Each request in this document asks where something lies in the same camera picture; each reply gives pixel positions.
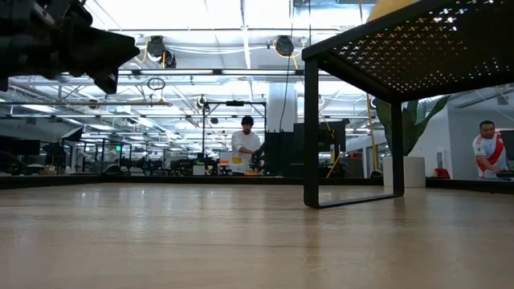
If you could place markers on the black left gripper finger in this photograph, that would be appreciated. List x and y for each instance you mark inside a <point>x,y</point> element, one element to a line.
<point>96,52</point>

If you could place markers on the yellow plastic mini bowl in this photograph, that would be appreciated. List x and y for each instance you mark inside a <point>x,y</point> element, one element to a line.
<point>385,8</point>

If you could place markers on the black background robot arm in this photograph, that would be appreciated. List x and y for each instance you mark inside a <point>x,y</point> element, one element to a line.
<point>257,159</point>

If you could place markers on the person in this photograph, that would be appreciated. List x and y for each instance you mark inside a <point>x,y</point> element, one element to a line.
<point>488,150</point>
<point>245,144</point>

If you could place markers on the black background cabinet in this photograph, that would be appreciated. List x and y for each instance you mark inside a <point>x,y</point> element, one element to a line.
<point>297,144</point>

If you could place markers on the black perforated metal shelf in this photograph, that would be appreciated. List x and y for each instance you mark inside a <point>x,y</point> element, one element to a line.
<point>311,120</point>

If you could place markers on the green leafy plant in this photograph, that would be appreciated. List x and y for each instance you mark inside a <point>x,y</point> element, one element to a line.
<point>413,128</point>

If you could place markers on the white plant pot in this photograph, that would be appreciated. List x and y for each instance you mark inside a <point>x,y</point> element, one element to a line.
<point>415,172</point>

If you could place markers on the red background object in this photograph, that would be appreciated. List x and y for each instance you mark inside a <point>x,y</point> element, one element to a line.
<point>441,173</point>

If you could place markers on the black aluminium table frame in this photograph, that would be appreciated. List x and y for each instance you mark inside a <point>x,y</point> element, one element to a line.
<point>40,181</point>

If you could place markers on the black background station frame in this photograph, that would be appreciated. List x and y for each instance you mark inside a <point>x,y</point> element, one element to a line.
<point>235,103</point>

